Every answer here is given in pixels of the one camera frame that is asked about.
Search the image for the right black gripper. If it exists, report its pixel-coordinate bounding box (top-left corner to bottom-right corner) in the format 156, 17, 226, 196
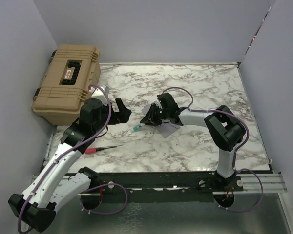
141, 103, 170, 127

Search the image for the green white glue stick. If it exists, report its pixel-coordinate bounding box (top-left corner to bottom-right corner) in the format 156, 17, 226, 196
133, 123, 145, 132

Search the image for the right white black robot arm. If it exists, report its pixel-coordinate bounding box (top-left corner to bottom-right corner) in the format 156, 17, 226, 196
140, 93, 250, 191

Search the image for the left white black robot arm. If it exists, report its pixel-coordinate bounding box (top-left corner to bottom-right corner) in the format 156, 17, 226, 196
8, 98, 131, 234

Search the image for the tan plastic tool case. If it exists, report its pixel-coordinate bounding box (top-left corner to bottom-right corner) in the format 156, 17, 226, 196
32, 44, 101, 126

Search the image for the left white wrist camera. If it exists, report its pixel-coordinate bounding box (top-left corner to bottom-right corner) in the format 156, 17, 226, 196
88, 85, 110, 101

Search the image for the red handled screwdriver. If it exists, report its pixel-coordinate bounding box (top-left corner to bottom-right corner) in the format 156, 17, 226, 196
84, 145, 120, 155

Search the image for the black metal base rail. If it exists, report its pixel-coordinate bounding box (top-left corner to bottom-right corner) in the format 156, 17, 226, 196
79, 167, 243, 208

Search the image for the aluminium frame rail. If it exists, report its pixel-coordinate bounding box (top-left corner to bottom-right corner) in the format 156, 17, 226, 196
16, 174, 288, 234

